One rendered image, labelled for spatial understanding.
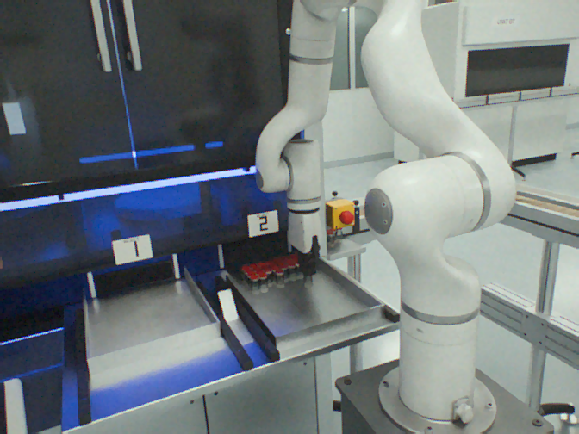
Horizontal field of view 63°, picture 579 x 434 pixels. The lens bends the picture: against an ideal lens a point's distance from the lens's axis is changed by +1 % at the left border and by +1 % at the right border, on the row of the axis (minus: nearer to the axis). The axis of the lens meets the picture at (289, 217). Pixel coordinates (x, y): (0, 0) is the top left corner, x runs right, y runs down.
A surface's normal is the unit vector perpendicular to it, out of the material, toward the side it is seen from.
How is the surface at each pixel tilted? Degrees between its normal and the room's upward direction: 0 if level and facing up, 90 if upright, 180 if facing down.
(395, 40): 60
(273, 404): 90
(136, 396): 0
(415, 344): 90
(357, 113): 90
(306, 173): 90
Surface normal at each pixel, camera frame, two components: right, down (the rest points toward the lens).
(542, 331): -0.91, 0.18
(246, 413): 0.41, 0.26
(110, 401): -0.06, -0.95
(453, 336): 0.07, 0.31
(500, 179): 0.39, -0.19
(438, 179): 0.23, -0.52
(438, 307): -0.26, 0.30
